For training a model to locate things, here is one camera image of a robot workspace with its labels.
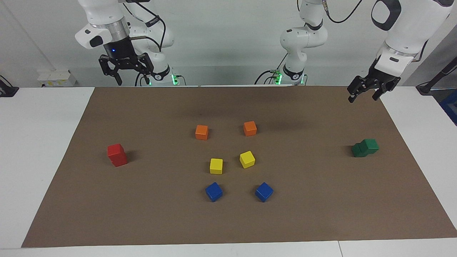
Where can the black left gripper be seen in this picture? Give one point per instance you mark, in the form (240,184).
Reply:
(376,81)

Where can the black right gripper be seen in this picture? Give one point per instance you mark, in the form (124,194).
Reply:
(119,57)

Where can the green wooden block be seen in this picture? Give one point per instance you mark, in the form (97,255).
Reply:
(371,145)
(357,150)

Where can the red wooden block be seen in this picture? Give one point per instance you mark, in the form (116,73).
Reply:
(115,150)
(120,161)

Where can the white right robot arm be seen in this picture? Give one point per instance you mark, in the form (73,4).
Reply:
(103,14)

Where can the black tripod leg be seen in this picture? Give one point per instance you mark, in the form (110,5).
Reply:
(437,78)

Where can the white power strip box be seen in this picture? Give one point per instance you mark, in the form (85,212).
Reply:
(55,78)

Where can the blue crate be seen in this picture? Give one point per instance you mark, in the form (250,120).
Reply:
(450,107)

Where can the orange wooden block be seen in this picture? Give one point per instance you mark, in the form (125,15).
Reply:
(250,128)
(201,132)

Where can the yellow wooden block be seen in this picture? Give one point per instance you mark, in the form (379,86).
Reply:
(216,166)
(247,159)

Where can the black stand foot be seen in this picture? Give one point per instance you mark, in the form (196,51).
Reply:
(7,90)

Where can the blue wooden block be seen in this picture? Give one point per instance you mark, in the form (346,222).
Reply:
(214,192)
(264,192)

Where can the brown table mat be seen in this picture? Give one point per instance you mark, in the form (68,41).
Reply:
(228,221)

